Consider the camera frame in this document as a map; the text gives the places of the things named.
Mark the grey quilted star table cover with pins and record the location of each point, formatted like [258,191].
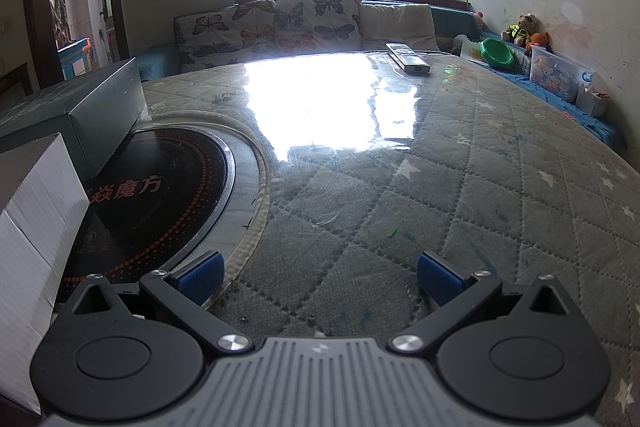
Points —
[400,207]

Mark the dark grey printed box lid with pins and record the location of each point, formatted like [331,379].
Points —
[100,107]

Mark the white cardboard box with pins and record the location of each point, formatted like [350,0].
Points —
[35,257]

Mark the small white plastic box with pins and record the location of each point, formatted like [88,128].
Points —
[592,104]

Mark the green plastic bowl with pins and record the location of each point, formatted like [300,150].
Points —
[495,53]

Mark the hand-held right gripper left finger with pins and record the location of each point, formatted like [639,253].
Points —
[200,277]

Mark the black round induction cooktop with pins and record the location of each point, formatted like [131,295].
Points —
[150,197]

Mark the clear plastic storage box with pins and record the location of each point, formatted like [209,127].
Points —
[555,74]

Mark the butterfly print cushion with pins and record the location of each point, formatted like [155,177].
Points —
[225,32]
[315,19]

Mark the blue covered sofa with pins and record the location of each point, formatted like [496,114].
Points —
[157,59]

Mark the orange plush toy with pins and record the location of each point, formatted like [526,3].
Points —
[539,41]

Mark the white picture sheet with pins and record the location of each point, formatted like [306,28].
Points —
[470,51]

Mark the white plush toy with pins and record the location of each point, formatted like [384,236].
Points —
[457,42]

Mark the teddy bear in green vest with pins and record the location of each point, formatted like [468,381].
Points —
[522,29]

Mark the dark wooden doorway frame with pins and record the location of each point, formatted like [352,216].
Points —
[35,7]

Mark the beige pillow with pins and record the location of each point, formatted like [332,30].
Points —
[400,24]

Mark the pink plush toy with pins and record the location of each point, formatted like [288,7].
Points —
[479,19]

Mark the small red toy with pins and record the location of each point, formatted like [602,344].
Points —
[565,113]

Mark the grey remote control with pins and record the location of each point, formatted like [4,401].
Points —
[407,57]

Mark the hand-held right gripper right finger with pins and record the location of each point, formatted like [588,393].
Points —
[440,279]

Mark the blue plastic toy cabinet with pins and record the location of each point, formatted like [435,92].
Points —
[75,62]

